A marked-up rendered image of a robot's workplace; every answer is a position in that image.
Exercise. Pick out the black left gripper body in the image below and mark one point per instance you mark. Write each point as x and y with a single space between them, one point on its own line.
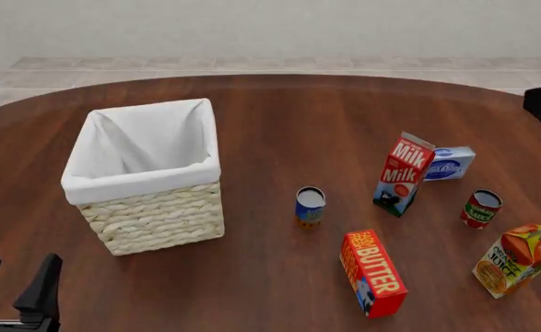
30 325

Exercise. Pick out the woven basket with white liner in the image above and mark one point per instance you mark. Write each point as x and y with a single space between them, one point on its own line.
159 207

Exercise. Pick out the red tomato sauce tin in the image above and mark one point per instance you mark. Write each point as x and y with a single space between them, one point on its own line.
479 211

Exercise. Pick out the blue tin with yellow label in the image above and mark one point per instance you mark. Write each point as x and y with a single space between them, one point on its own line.
310 211

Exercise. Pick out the red and yellow butter box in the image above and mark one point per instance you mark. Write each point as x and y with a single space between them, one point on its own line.
376 273

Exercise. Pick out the red and white milk carton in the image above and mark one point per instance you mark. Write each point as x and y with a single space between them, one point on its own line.
401 173

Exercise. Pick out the white and blue cheese box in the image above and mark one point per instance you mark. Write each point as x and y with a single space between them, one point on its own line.
452 164

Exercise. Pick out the orange juice carton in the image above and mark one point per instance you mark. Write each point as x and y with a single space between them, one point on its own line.
509 263

